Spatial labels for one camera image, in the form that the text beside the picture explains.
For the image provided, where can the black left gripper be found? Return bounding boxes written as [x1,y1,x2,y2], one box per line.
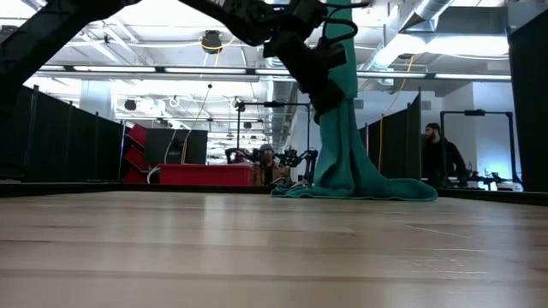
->
[263,30,348,125]

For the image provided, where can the teal towel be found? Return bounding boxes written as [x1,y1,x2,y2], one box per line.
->
[270,0,439,203]

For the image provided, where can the black partition panel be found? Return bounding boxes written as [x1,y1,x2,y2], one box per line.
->
[358,87,423,181]
[0,84,124,185]
[508,8,548,193]

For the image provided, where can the person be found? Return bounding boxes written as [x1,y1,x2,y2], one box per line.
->
[421,122,468,188]
[254,144,292,187]

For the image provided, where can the long ceiling light bar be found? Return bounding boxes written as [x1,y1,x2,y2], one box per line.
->
[36,63,513,83]

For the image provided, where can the red plastic tote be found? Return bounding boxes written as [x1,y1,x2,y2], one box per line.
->
[158,163,256,187]

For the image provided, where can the red stacked bins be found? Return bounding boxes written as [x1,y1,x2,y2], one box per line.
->
[122,123,149,185]

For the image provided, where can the round silver ceiling duct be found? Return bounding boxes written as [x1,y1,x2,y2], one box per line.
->
[263,55,301,151]

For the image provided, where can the black gantry frame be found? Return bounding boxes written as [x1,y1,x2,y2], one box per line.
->
[439,109,515,185]
[234,100,313,185]

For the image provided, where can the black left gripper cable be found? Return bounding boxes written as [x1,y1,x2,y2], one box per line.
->
[319,1,372,46]

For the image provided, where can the black ceiling cable reel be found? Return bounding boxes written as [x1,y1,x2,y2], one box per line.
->
[200,28,223,56]

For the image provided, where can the large silver air duct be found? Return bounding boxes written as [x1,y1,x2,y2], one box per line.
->
[367,0,510,72]

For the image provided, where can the black aluminium table frame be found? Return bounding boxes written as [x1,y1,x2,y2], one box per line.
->
[0,180,548,207]

